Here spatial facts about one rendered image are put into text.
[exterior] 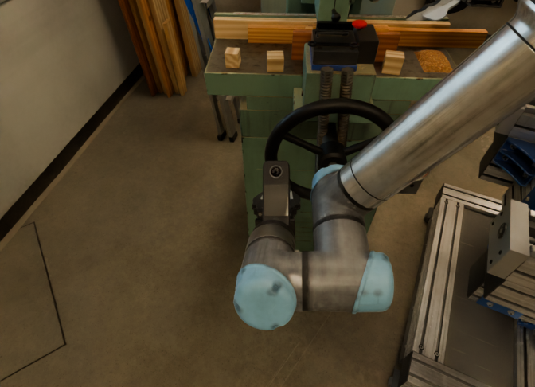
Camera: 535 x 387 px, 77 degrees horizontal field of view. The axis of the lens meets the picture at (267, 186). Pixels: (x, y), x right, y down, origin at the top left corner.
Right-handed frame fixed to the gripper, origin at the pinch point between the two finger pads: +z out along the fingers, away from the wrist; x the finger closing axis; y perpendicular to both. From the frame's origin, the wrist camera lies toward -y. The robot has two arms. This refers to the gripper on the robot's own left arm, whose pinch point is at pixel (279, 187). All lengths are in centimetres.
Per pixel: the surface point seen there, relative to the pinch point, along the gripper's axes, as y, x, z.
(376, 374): 78, 30, 24
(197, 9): -48, -40, 94
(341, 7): -36.2, 14.0, 20.6
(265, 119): -11.1, -4.4, 20.8
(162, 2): -61, -76, 149
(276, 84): -20.0, -1.0, 16.0
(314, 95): -18.2, 7.6, 6.3
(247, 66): -24.3, -8.0, 17.5
